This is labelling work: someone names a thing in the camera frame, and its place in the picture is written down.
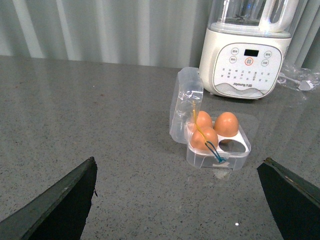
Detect clear plastic egg box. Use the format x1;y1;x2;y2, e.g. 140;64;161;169
169;67;252;171

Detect brown egg back left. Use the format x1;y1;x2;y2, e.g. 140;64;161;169
192;110;213;132

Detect brown egg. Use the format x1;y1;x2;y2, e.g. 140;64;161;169
190;126;219;151
192;110;213;132
213;112;239;138

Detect brown egg front left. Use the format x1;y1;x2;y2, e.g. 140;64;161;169
190;126;219;151

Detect brown egg back right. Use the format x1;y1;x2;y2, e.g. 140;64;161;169
213;112;239;138

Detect blue rubber band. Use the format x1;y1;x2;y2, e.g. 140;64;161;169
204;141;226;163

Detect white Joyoung blender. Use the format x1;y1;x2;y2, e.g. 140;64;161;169
199;0;299;100

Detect clear plastic bag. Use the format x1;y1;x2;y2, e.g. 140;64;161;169
277;60;320;95

